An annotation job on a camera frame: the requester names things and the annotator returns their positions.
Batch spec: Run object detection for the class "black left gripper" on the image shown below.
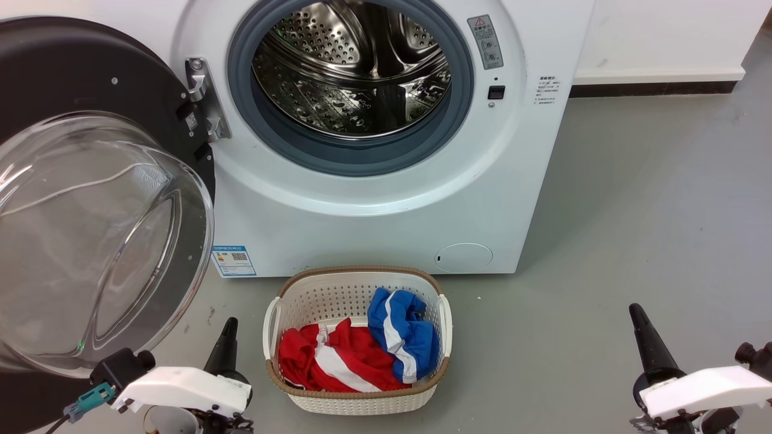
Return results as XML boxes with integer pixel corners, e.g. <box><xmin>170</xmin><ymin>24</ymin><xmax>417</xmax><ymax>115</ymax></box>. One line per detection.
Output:
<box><xmin>196</xmin><ymin>318</ymin><xmax>255</xmax><ymax>434</ymax></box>

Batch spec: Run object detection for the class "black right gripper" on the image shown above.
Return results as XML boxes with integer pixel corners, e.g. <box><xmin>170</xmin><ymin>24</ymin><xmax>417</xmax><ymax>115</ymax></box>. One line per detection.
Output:
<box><xmin>628</xmin><ymin>303</ymin><xmax>744</xmax><ymax>434</ymax></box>

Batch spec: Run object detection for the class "black round glass washer door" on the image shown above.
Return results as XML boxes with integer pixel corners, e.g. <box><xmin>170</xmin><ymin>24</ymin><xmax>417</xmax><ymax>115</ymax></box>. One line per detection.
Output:
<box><xmin>0</xmin><ymin>16</ymin><xmax>217</xmax><ymax>434</ymax></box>

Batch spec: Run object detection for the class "white front-load washing machine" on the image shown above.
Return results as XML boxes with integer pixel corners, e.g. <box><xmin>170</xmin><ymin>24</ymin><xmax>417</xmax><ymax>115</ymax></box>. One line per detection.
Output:
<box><xmin>172</xmin><ymin>0</ymin><xmax>596</xmax><ymax>279</ymax></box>

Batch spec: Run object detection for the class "silver door hinge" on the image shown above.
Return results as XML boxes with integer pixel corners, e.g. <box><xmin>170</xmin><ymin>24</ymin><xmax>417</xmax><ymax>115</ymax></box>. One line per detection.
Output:
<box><xmin>185</xmin><ymin>57</ymin><xmax>232</xmax><ymax>143</ymax></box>

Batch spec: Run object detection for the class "blue energy label sticker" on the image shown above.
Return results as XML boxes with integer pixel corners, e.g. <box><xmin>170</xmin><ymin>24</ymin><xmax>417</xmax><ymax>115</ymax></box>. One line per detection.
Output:
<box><xmin>212</xmin><ymin>245</ymin><xmax>258</xmax><ymax>277</ymax></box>

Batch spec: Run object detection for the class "red and white garment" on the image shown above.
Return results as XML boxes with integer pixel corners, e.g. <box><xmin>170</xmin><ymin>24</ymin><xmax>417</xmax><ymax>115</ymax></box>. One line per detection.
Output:
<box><xmin>277</xmin><ymin>318</ymin><xmax>413</xmax><ymax>393</ymax></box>

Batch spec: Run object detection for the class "white plastic laundry basket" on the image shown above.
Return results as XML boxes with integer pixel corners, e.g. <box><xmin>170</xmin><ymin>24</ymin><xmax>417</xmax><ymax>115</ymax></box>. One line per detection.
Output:
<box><xmin>262</xmin><ymin>266</ymin><xmax>454</xmax><ymax>415</ymax></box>

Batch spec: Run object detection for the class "blue and white garment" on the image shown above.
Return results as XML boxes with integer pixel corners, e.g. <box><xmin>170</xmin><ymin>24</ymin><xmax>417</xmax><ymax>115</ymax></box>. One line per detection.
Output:
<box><xmin>367</xmin><ymin>287</ymin><xmax>440</xmax><ymax>385</ymax></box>

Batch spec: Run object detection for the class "round white filter cover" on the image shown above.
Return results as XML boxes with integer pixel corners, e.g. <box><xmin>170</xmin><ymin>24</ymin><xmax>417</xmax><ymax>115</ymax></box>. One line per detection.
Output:
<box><xmin>434</xmin><ymin>242</ymin><xmax>494</xmax><ymax>274</ymax></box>

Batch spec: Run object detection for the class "black baseboard strip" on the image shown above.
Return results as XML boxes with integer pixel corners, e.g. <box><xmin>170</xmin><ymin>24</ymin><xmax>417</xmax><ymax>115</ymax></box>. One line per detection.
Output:
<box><xmin>570</xmin><ymin>81</ymin><xmax>739</xmax><ymax>98</ymax></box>

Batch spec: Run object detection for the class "small printed text sticker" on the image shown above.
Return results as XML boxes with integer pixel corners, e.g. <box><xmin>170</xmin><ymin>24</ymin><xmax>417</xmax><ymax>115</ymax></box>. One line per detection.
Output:
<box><xmin>537</xmin><ymin>75</ymin><xmax>562</xmax><ymax>107</ymax></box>

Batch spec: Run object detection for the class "grey warning label sticker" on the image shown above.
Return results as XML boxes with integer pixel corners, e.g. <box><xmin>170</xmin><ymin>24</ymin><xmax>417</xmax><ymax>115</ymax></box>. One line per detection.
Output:
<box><xmin>467</xmin><ymin>14</ymin><xmax>505</xmax><ymax>71</ymax></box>

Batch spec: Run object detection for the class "teal cable connector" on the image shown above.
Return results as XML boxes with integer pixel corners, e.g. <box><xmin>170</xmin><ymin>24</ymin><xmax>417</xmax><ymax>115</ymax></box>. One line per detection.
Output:
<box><xmin>63</xmin><ymin>382</ymin><xmax>116</xmax><ymax>424</ymax></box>

